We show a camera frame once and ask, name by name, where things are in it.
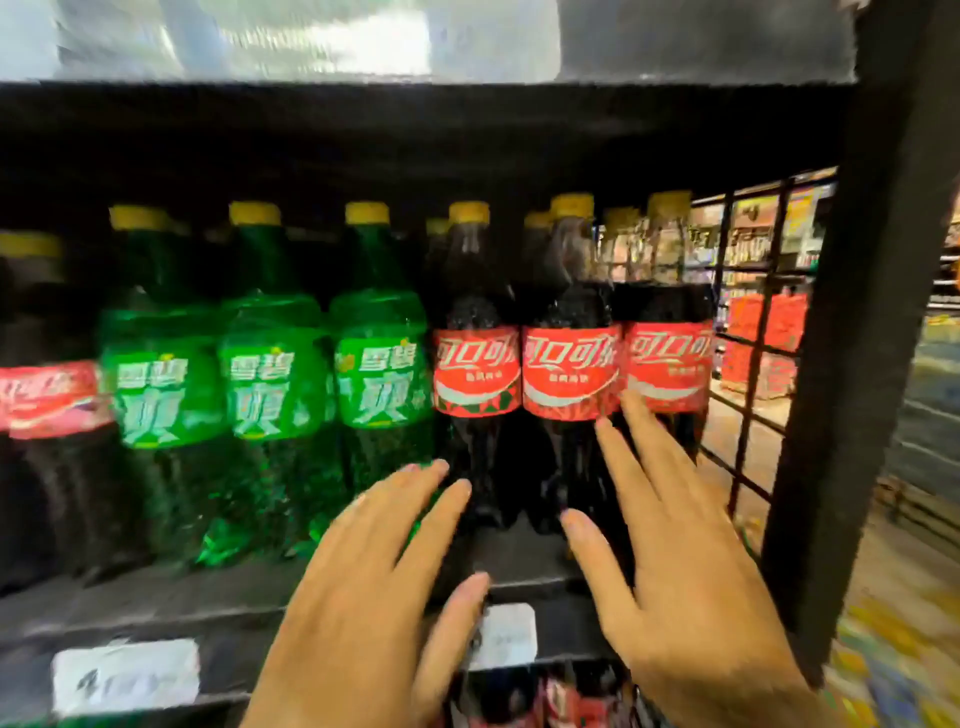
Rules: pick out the person's right hand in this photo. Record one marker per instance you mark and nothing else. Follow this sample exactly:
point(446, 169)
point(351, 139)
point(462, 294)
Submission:
point(690, 600)

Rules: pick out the person's left hand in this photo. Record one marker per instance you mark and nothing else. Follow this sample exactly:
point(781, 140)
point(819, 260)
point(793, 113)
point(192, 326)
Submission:
point(360, 615)

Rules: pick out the row of red-label cola bottles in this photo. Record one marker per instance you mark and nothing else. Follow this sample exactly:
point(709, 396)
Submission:
point(570, 709)

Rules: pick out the bright green soda bottle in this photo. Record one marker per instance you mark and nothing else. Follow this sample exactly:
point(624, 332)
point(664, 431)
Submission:
point(274, 382)
point(161, 390)
point(382, 375)

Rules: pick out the small red-label cola bottle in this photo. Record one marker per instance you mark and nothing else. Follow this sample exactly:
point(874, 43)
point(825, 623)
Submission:
point(570, 367)
point(476, 367)
point(667, 360)

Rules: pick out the black metal shelf rack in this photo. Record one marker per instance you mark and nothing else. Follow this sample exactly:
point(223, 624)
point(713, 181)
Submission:
point(847, 375)

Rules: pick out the small white price tag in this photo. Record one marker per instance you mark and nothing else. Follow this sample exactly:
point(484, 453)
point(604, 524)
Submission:
point(504, 637)
point(124, 677)

